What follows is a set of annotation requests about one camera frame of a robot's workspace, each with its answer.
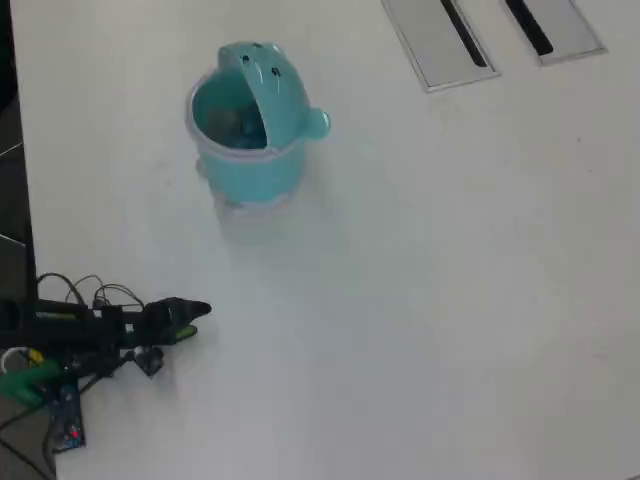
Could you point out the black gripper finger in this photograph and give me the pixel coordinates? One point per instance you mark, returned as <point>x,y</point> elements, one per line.
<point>184,333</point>
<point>191,309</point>

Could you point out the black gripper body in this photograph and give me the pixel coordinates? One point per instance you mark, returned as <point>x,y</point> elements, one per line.
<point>150,322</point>

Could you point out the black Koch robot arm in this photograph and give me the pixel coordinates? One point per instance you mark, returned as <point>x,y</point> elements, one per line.
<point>50,325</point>

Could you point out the teal animal-shaped bin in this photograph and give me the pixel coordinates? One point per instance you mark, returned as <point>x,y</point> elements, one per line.
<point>255,170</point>

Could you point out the yellow connector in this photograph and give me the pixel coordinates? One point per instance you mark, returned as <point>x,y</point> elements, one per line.
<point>35,357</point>

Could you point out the blue circuit board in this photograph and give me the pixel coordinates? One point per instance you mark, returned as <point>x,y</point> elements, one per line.
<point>67,420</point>

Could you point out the green table clamp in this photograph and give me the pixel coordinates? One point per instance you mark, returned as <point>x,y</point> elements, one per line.
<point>25,384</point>

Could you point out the dark blue block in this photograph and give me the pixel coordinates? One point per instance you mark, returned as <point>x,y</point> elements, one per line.
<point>252,132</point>

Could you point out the dull olive block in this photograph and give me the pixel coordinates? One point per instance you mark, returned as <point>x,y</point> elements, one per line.
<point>222,122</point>

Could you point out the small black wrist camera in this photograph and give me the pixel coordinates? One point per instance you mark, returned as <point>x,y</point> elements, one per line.
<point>150,361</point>

